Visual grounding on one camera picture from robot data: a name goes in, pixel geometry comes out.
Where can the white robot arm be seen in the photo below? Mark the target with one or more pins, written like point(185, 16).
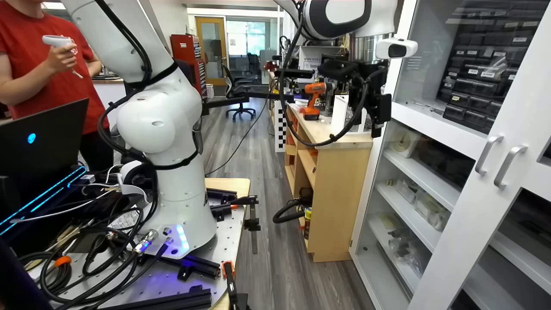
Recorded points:
point(159, 121)

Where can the white handheld controller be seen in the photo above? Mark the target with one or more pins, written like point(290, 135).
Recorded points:
point(58, 42)

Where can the wooden workbench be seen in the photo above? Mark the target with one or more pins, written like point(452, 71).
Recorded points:
point(333, 176)

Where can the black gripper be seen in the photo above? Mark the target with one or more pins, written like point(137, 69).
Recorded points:
point(357, 95)

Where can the black parts organizer bins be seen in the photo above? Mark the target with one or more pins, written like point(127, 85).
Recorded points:
point(490, 45)

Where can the perforated robot table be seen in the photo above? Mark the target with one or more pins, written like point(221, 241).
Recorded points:
point(168, 271)

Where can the orange power drill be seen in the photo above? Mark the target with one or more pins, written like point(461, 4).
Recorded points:
point(314, 92)

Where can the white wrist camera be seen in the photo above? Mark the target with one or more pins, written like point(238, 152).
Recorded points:
point(395, 49)

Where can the black table clamp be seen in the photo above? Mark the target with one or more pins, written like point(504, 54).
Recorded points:
point(225, 202)

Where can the white cabinet with shelves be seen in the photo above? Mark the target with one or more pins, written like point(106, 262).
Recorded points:
point(421, 164)

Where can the black office chair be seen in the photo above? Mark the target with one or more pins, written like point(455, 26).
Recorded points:
point(237, 90)

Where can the person in red shirt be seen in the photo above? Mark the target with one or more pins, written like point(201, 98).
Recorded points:
point(35, 76)

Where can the red cabinet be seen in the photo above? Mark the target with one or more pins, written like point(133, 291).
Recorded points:
point(185, 50)

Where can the black laptop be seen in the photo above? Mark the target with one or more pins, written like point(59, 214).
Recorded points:
point(40, 148)

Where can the white cabinet door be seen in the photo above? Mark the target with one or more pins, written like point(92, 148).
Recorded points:
point(497, 241)
point(536, 166)

